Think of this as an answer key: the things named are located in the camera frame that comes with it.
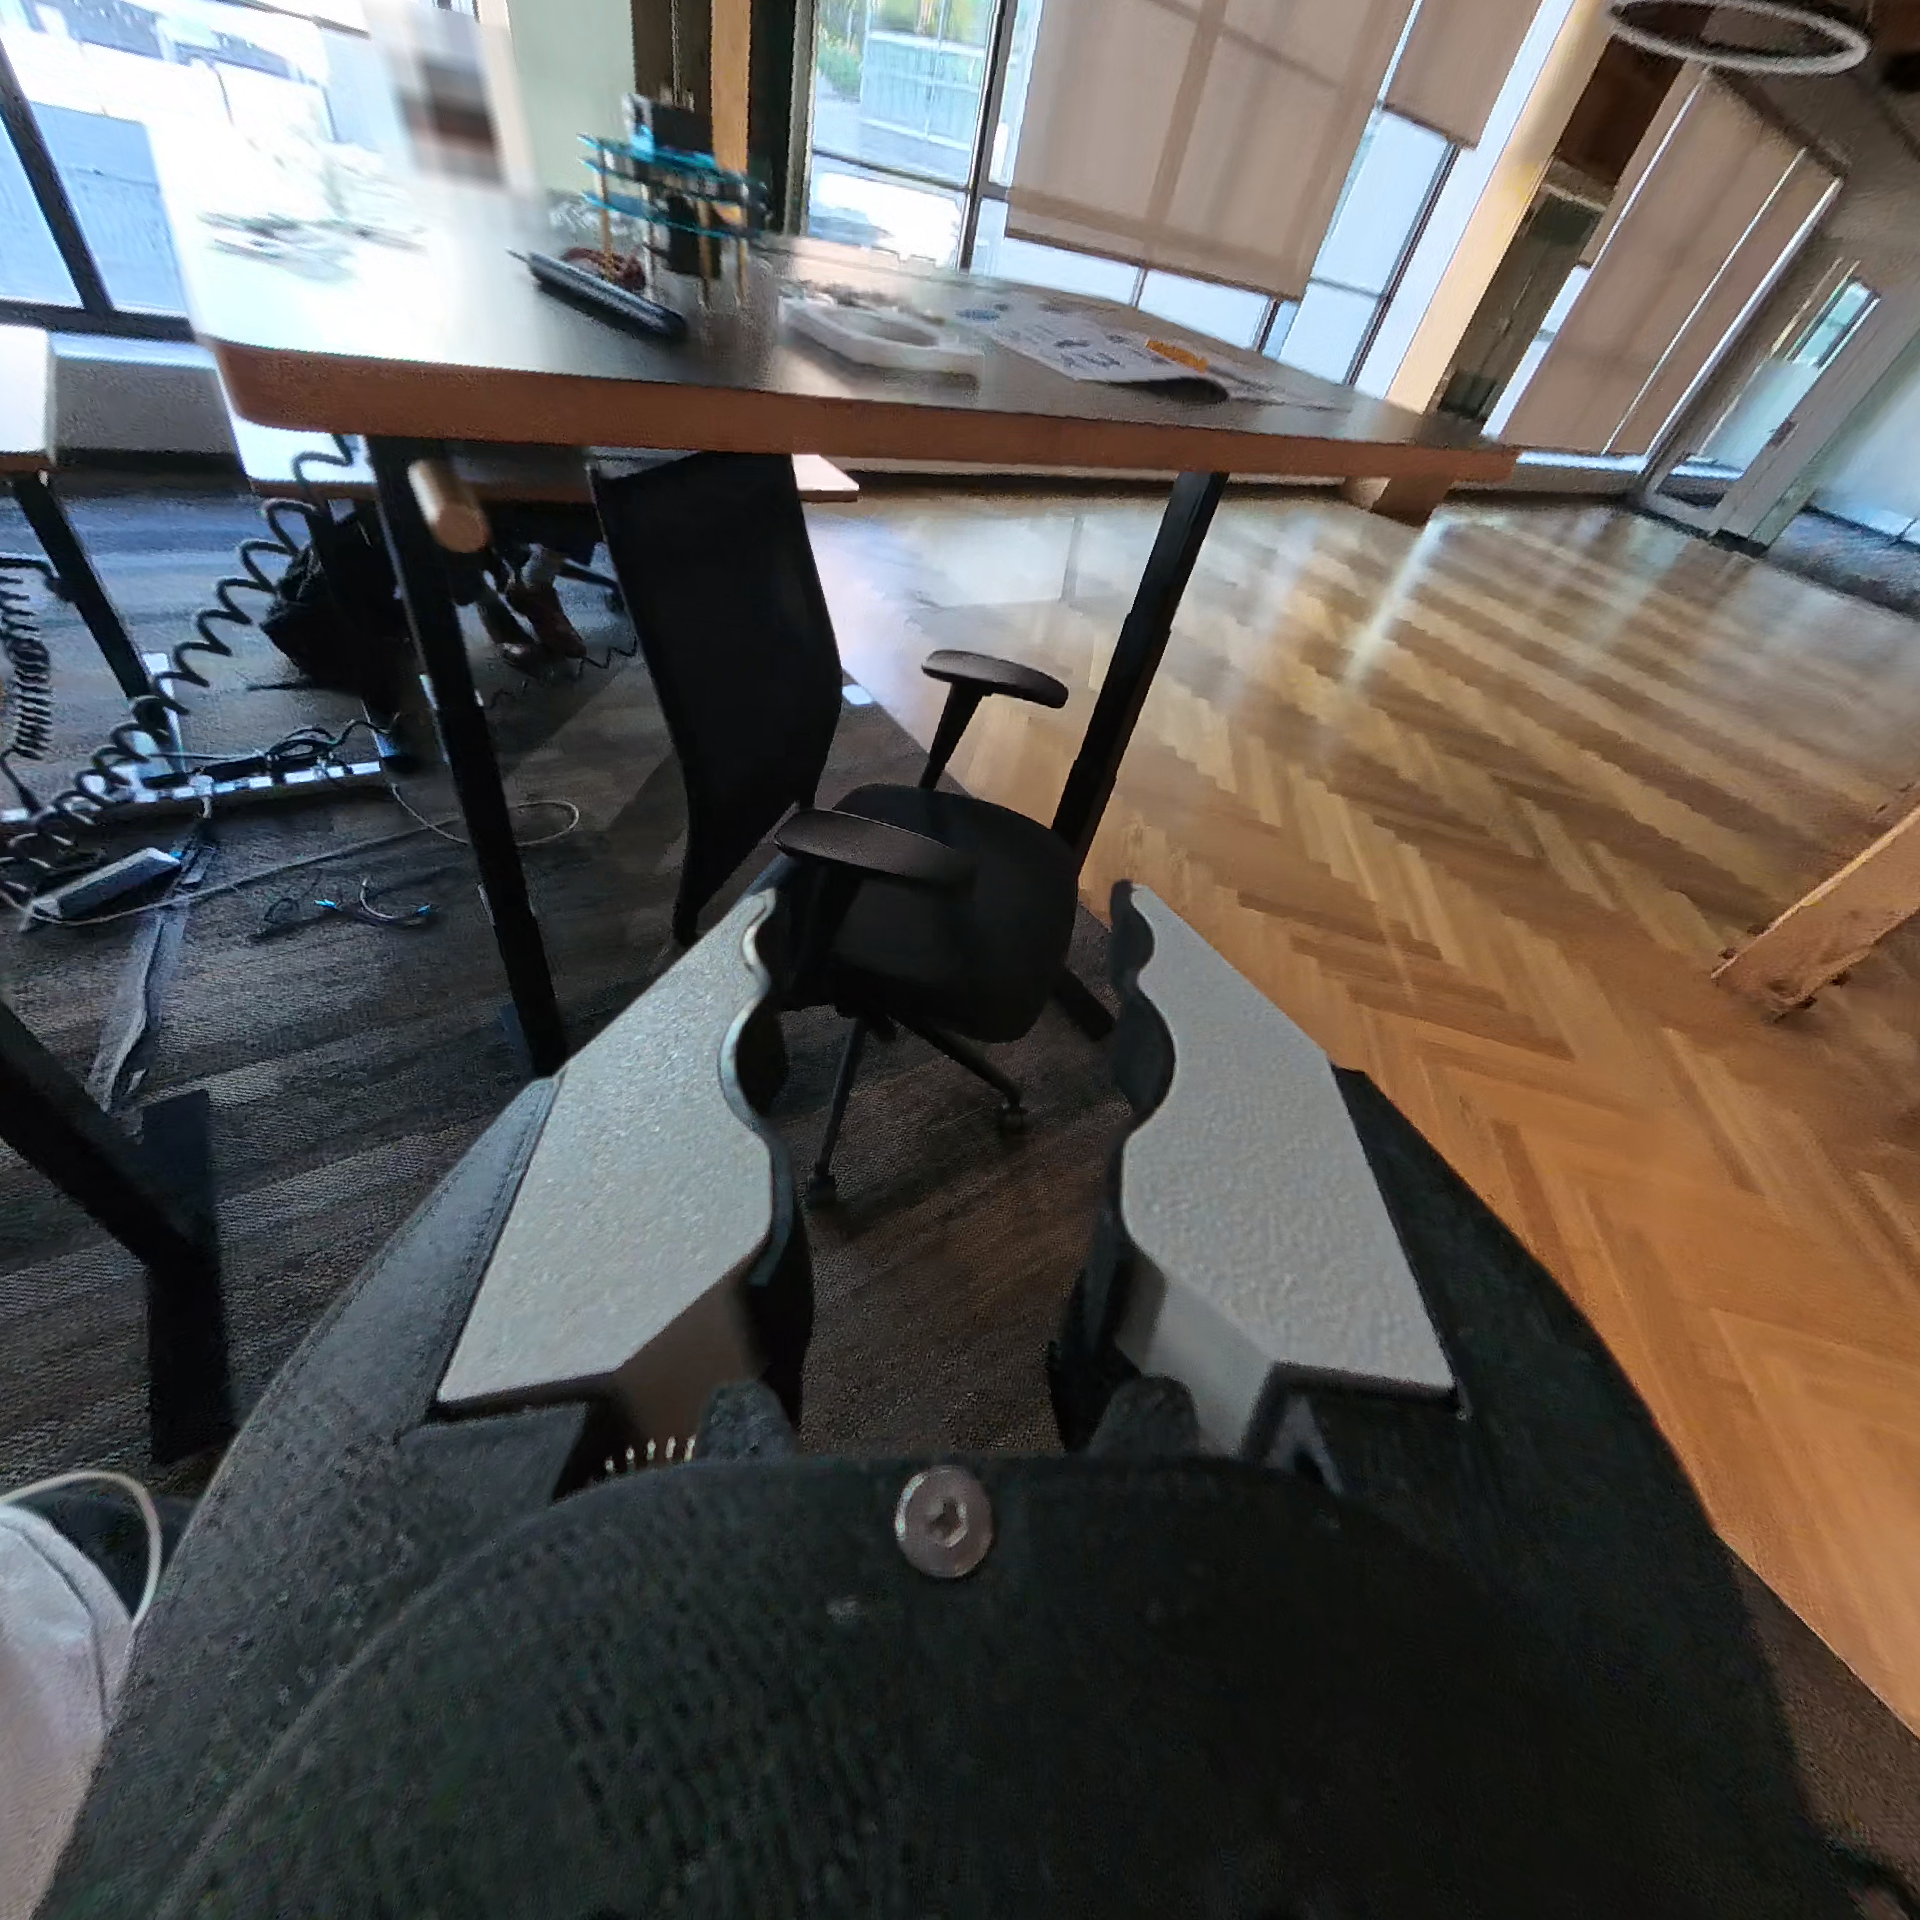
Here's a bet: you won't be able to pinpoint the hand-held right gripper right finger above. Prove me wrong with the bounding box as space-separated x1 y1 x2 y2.
1051 880 1460 1456

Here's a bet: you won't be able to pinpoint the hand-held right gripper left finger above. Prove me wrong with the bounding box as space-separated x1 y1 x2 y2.
435 888 820 1456

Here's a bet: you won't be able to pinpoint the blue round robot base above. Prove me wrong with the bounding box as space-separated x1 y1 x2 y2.
579 91 769 311

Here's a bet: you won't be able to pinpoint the desk with black legs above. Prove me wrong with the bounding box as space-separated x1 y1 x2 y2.
0 323 234 1463

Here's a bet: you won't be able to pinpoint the black office chair with armrests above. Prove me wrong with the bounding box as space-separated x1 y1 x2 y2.
589 451 1119 1209

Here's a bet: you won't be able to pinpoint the white power strip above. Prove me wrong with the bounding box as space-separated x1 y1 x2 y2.
0 752 399 827

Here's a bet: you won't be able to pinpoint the black power adapter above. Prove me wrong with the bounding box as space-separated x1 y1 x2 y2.
31 845 189 923

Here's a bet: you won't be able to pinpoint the pale wooden beam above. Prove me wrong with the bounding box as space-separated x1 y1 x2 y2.
1711 804 1920 1021

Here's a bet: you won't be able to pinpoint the black backpack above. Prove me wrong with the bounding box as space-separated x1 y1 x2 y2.
260 510 437 722

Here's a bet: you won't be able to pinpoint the person in white shirt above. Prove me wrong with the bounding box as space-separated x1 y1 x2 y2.
0 1499 138 1920

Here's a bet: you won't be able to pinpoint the printed assembly manual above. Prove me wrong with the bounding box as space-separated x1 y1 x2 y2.
984 292 1352 412

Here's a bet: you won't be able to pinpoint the white foam piece with hole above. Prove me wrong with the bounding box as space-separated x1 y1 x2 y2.
781 292 984 385

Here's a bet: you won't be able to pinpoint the black elongated device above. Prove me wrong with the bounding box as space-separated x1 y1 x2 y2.
505 249 692 343

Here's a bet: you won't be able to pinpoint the beige window blind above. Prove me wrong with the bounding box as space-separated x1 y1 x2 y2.
1004 0 1422 299
1380 0 1548 150

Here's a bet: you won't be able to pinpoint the thin loose floor wires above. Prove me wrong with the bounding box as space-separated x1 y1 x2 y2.
256 877 443 939

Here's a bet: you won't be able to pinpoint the black coiled cable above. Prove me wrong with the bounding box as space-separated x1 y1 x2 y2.
0 434 368 888
0 556 62 766

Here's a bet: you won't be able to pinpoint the wooden crank handle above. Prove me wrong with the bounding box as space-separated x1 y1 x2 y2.
407 458 490 550

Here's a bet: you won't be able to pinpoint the ring ceiling lamp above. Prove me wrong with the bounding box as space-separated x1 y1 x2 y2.
1603 0 1872 77

